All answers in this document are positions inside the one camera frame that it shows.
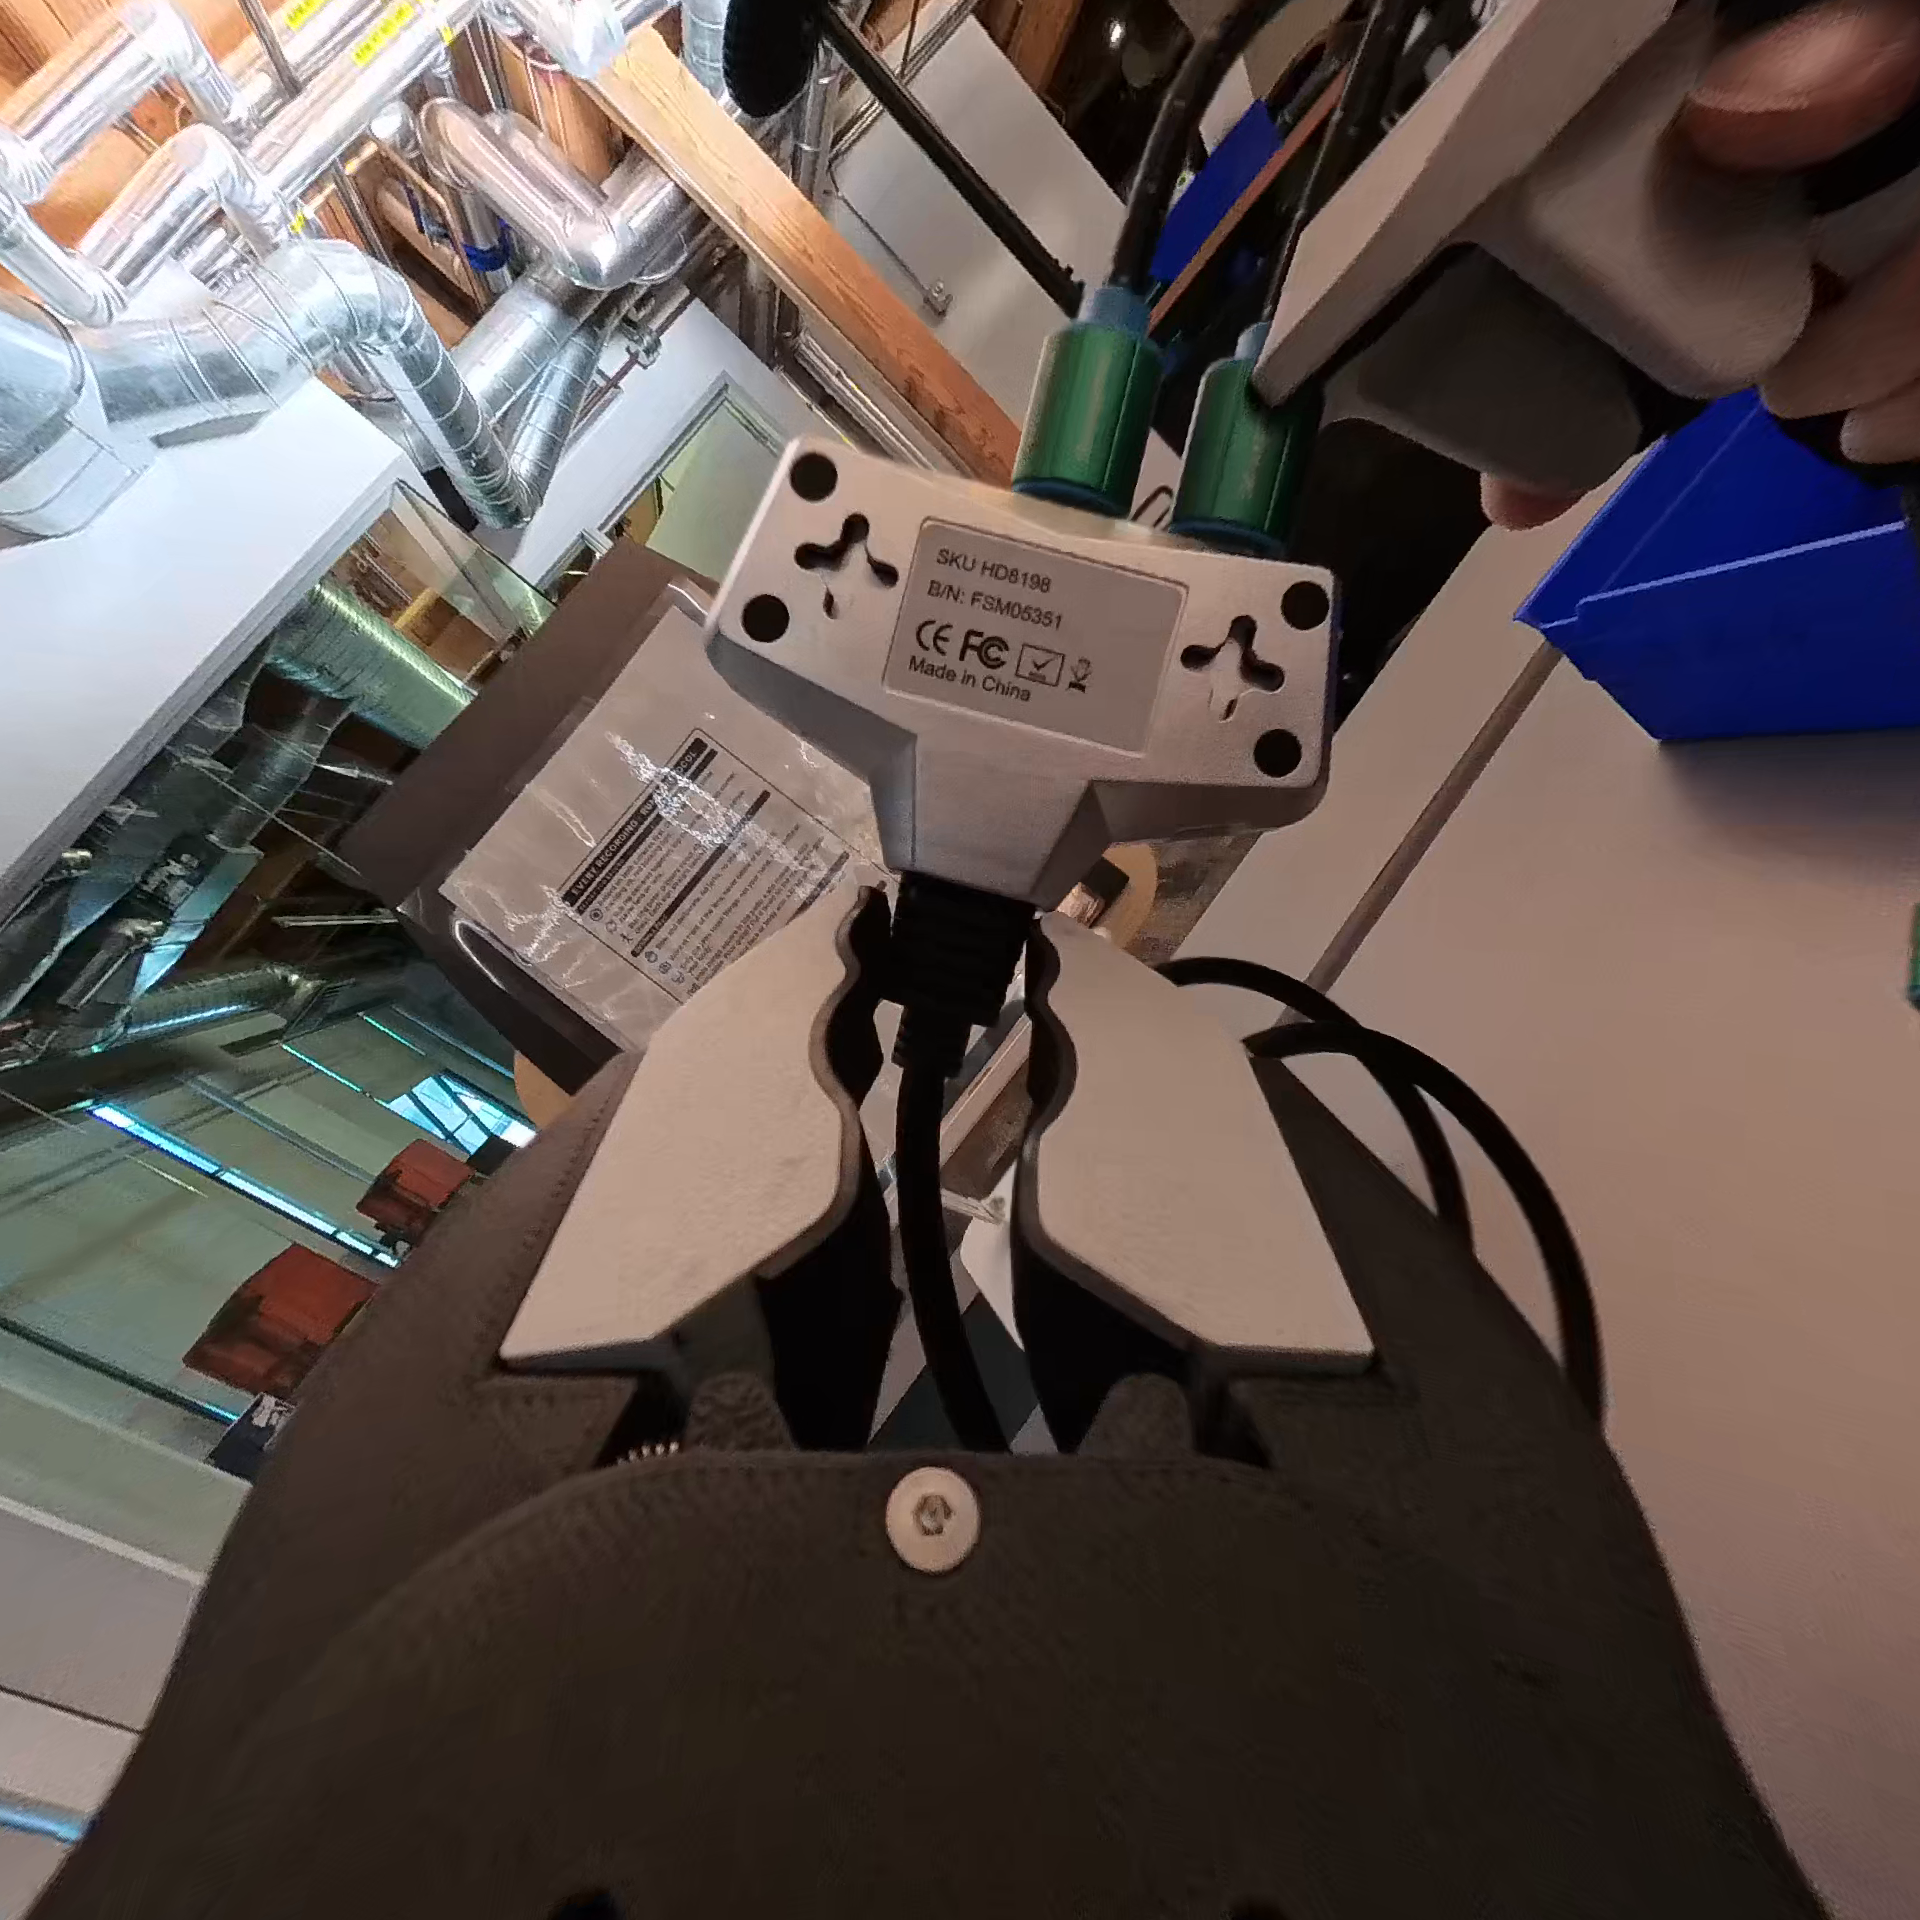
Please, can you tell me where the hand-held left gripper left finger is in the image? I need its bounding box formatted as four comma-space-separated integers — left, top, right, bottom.
497, 886, 898, 1373

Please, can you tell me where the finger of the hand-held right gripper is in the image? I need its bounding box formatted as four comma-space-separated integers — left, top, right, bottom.
1254, 0, 1712, 406
1329, 250, 1642, 496

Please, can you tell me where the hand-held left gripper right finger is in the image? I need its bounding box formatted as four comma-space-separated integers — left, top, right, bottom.
1013, 911, 1376, 1378

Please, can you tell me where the green plug HDMI cable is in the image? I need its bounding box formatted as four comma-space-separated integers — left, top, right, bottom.
1169, 0, 1442, 544
1013, 0, 1309, 510

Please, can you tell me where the black splitter cable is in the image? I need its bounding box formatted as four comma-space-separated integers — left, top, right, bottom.
885, 877, 1608, 1456

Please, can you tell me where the blue storage bin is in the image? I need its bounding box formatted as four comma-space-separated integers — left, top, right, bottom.
1517, 385, 1920, 744

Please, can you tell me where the person's right hand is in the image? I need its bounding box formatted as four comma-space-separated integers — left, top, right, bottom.
1478, 22, 1920, 530

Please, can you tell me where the red chair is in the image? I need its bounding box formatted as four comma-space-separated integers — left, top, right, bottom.
360, 1139, 473, 1239
187, 1251, 377, 1395

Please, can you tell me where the laminated instruction sheet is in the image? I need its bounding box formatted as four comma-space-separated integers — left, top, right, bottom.
441, 608, 922, 1051

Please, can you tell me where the black metal rod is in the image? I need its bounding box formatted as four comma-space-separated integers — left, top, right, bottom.
816, 17, 1087, 296

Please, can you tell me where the black round ceiling fixture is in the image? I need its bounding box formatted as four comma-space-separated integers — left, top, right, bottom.
719, 0, 825, 118

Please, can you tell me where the bundle of silver insulated pipes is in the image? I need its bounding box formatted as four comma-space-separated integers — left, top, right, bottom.
0, 0, 707, 302

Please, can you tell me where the silver ventilation duct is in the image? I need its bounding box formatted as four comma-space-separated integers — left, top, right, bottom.
0, 240, 558, 541

